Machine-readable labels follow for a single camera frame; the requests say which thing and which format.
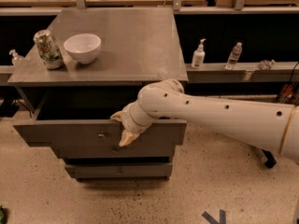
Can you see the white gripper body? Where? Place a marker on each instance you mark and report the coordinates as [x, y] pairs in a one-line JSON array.
[[128, 118]]

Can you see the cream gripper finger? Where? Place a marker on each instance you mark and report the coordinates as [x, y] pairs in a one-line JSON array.
[[127, 138], [117, 116]]

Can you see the grey top drawer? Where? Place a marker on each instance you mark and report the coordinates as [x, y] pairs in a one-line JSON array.
[[77, 125]]

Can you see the grey drawer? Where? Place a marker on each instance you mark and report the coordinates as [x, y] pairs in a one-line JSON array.
[[119, 171], [77, 125]]

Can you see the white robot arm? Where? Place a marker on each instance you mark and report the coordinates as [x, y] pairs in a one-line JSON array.
[[268, 126]]

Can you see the grey bottom drawer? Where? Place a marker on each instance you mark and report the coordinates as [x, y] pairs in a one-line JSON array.
[[119, 171]]

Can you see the white ceramic bowl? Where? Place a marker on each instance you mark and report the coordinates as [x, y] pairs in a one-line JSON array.
[[83, 48]]

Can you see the white lotion pump bottle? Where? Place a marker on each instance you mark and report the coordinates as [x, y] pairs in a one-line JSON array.
[[199, 55]]

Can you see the green and white soda can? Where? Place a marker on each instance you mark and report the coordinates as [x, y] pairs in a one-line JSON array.
[[48, 50]]

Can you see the clear plastic water bottle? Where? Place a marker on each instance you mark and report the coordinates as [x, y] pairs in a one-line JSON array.
[[234, 56]]

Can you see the clear sanitizer pump bottle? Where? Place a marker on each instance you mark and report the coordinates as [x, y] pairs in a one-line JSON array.
[[16, 58]]

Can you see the crumpled clear wrapper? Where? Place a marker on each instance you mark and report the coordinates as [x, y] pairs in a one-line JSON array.
[[267, 65]]

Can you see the black stand base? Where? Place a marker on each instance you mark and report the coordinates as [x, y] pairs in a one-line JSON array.
[[270, 160]]

